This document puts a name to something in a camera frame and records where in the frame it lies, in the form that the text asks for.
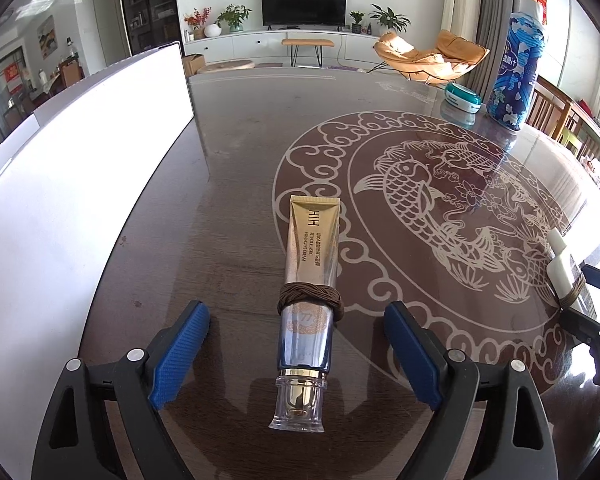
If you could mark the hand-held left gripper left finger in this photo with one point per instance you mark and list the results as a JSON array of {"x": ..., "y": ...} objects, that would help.
[{"x": 180, "y": 350}]

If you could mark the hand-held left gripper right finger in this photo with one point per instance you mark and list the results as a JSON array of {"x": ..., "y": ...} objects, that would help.
[{"x": 412, "y": 350}]

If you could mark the white cosmetic tube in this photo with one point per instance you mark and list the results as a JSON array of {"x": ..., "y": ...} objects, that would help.
[{"x": 562, "y": 265}]

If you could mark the gold cosmetic tube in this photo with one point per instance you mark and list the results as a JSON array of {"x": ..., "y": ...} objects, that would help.
[{"x": 305, "y": 260}]

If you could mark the white cardboard box container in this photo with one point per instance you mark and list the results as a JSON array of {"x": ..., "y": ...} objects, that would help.
[{"x": 55, "y": 210}]

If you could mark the teal white round container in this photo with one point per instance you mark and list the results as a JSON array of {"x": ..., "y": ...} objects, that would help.
[{"x": 460, "y": 102}]

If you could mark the wooden slatted chair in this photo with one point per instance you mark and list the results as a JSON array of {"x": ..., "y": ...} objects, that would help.
[{"x": 565, "y": 110}]

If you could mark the blue patterned snack bag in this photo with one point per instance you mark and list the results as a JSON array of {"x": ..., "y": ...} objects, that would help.
[{"x": 517, "y": 70}]

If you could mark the grey curtain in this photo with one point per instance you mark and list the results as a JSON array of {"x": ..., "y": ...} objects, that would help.
[{"x": 497, "y": 15}]

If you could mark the brown cardboard box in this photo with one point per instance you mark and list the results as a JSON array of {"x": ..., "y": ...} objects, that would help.
[{"x": 192, "y": 64}]

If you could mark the orange lounge chair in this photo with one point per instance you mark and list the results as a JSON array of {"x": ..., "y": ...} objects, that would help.
[{"x": 420, "y": 57}]

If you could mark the round beige stool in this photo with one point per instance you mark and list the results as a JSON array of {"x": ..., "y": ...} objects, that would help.
[{"x": 227, "y": 66}]

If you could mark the white television cabinet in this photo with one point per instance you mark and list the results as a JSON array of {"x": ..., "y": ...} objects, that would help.
[{"x": 260, "y": 45}]

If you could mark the white round vase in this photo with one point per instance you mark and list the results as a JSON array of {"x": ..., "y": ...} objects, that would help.
[{"x": 213, "y": 31}]

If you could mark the wooden bench with metal legs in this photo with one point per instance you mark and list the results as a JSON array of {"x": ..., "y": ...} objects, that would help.
[{"x": 307, "y": 42}]

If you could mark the red flower bouquet in vase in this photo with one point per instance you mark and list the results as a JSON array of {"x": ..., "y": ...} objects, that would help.
[{"x": 197, "y": 20}]

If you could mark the leafy green potted plant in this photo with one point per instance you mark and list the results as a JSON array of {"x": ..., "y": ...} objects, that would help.
[{"x": 390, "y": 17}]

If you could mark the small potted plant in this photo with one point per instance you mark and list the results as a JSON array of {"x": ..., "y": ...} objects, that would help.
[{"x": 356, "y": 21}]

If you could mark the framed landscape painting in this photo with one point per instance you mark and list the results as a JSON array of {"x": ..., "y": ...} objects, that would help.
[{"x": 46, "y": 37}]

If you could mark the dark glass display cabinet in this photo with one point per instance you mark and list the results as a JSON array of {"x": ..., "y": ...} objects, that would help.
[{"x": 147, "y": 5}]

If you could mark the black flat television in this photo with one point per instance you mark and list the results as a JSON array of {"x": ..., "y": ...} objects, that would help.
[{"x": 302, "y": 6}]

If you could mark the red wall hanging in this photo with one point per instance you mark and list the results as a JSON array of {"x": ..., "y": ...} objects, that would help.
[{"x": 536, "y": 2}]

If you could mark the red wall poster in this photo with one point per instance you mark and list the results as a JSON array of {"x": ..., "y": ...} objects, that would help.
[{"x": 13, "y": 76}]

